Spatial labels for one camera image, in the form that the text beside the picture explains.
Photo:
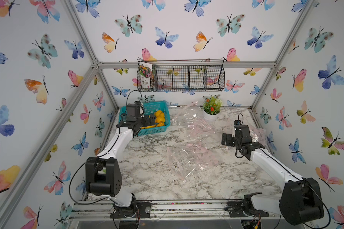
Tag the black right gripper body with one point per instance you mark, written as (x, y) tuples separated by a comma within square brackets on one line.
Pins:
[(231, 141)]

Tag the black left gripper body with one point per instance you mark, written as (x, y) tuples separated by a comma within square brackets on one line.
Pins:
[(144, 121)]

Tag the yellow pear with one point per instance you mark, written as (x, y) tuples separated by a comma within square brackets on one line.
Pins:
[(161, 124), (159, 119)]

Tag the clear zip-top bag with pears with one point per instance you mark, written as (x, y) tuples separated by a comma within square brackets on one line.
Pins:
[(258, 135)]

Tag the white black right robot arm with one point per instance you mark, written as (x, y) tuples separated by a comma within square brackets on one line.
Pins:
[(300, 201)]

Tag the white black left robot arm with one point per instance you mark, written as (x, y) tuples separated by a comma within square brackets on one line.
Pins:
[(103, 174)]

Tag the clear bag of lemons front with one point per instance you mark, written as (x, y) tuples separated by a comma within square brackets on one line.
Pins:
[(189, 159)]

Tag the teal plastic basket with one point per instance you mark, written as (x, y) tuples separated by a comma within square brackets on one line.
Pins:
[(151, 108)]

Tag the white pot artificial plant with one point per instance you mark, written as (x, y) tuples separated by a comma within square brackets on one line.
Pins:
[(212, 107)]

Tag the seed packet in basket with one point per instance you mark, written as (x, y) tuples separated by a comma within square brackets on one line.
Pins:
[(146, 75)]

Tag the black wire wall basket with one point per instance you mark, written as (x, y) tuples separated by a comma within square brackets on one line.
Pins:
[(186, 76)]

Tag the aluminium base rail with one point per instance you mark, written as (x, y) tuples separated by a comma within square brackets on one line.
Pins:
[(169, 210)]

